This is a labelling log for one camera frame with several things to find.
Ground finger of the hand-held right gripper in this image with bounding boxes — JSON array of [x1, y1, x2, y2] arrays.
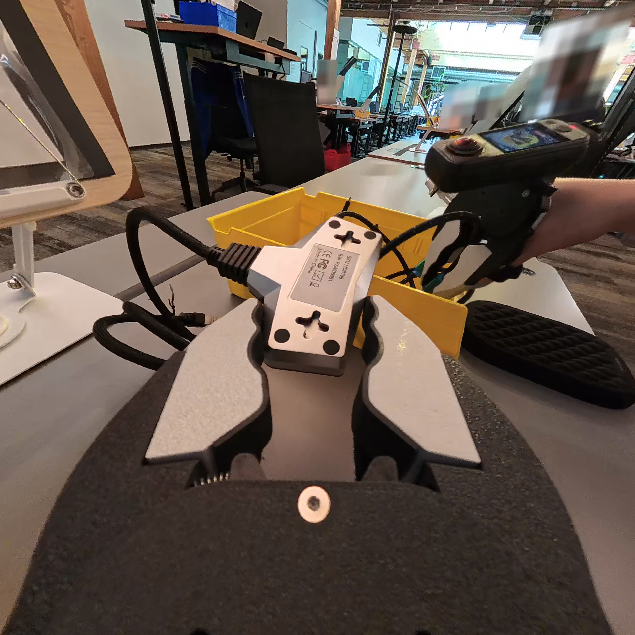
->
[[422, 217, 468, 293], [439, 243, 493, 300]]

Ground blue striped jacket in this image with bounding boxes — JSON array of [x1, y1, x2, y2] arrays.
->
[[191, 56, 249, 149]]

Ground wooden top desk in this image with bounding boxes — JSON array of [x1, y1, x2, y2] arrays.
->
[[124, 19, 303, 211]]

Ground yellow plastic bin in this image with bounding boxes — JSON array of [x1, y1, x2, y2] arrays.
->
[[206, 187, 469, 359]]

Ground blue plastic crate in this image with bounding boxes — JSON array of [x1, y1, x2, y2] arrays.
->
[[178, 0, 239, 33]]

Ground black laptop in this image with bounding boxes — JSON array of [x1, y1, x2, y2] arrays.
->
[[236, 0, 264, 41]]

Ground black mesh office chair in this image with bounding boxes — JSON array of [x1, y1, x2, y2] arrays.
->
[[242, 73, 326, 195]]

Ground wooden sign board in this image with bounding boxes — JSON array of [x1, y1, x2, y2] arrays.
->
[[0, 0, 134, 231]]

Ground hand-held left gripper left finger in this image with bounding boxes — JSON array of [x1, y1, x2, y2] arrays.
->
[[143, 299, 274, 465]]

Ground person's right hand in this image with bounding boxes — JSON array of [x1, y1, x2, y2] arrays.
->
[[510, 197, 567, 268]]

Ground red bag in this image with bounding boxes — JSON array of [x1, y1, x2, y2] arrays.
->
[[324, 144, 353, 173]]

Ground black metal pole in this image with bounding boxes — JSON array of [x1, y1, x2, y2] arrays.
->
[[140, 0, 195, 211]]

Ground instruction sheet in clear sleeve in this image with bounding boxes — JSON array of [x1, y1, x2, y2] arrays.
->
[[0, 25, 95, 194]]

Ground person's right forearm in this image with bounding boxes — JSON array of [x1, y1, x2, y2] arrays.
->
[[548, 176, 635, 249]]

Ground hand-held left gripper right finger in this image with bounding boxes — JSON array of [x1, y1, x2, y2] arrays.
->
[[352, 295, 483, 470]]

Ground white tablet stand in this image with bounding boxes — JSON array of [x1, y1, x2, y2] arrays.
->
[[0, 181, 126, 387]]

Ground black braided hdmi cable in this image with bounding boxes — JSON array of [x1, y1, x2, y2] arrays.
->
[[379, 211, 481, 296]]

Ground thick black switch cable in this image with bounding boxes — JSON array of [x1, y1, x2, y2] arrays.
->
[[92, 205, 262, 372]]

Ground black ribbed rubber pad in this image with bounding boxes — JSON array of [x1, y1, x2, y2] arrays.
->
[[461, 299, 635, 411]]

